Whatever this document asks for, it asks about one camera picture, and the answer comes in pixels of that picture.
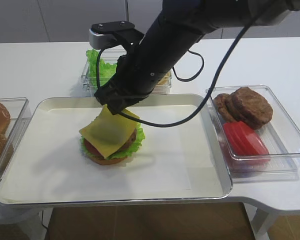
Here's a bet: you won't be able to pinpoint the burger bottom bun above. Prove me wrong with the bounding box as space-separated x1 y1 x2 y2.
86 153 128 166

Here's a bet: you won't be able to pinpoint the back brown burger patty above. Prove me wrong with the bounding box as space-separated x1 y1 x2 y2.
213 93 236 123

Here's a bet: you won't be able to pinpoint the clear patty and tomato container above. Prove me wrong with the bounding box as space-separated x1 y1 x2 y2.
207 85 300 183

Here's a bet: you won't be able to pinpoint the green lettuce leaf in container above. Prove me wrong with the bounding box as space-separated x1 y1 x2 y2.
86 49 117 87

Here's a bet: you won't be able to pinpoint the silver metal tray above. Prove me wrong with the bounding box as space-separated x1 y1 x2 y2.
0 93 234 206

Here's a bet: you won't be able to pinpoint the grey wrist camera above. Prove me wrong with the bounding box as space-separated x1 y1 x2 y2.
88 20 135 50

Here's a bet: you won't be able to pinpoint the clear bun container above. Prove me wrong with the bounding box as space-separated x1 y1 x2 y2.
0 97 32 181

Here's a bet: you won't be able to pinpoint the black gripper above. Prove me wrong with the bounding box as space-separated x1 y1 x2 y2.
94 81 149 115

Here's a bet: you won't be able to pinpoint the back red tomato slices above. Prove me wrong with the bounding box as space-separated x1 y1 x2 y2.
223 121 252 155

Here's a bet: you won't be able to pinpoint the black cable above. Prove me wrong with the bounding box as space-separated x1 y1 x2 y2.
95 0 271 128

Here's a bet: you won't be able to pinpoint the front red tomato slice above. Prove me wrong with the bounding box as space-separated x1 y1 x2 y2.
233 127 269 156

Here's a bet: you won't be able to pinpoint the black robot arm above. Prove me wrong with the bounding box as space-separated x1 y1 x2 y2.
91 0 300 113

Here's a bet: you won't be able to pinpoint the burger lettuce leaf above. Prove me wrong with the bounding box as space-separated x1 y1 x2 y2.
80 123 146 159

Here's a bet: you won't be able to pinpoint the front brown burger patty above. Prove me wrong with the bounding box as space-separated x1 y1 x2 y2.
230 87 274 130

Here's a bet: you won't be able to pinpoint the white tray paper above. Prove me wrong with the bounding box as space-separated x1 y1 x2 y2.
0 102 216 201

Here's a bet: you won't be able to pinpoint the clear lettuce and cheese container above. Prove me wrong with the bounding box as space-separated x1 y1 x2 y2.
81 48 172 97

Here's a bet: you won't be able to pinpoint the yellow cheese slice stack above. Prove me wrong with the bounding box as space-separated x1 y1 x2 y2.
157 71 172 86

